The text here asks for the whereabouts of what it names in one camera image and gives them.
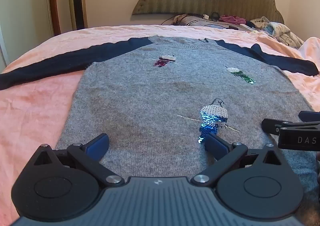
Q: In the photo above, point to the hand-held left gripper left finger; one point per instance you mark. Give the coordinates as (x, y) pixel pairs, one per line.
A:
(98, 143)

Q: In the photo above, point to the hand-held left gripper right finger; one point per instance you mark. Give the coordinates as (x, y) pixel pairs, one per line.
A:
(216, 145)

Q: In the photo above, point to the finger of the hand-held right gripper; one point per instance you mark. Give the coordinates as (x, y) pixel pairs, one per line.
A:
(271, 126)
(308, 115)

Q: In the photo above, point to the grey sweater with navy sleeves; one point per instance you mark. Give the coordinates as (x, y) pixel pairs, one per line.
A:
(150, 91)

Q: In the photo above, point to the pile of crumpled clothes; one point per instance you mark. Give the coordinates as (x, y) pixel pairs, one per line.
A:
(277, 30)

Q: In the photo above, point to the pink bed sheet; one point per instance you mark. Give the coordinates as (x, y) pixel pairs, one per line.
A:
(37, 116)

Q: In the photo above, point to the white power strip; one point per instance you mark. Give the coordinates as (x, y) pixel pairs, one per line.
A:
(245, 27)

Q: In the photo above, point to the black power adapter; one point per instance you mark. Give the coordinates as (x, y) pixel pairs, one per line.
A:
(232, 27)

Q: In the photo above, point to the magenta cloth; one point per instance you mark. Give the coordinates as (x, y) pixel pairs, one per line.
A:
(232, 19)

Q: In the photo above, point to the striped pillow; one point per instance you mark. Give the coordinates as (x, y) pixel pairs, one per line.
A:
(200, 22)

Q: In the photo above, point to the white wardrobe with flower stickers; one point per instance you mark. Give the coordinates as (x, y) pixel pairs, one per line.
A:
(25, 16)

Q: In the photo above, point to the brown wooden frame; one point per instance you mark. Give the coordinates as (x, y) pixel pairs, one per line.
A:
(53, 4)

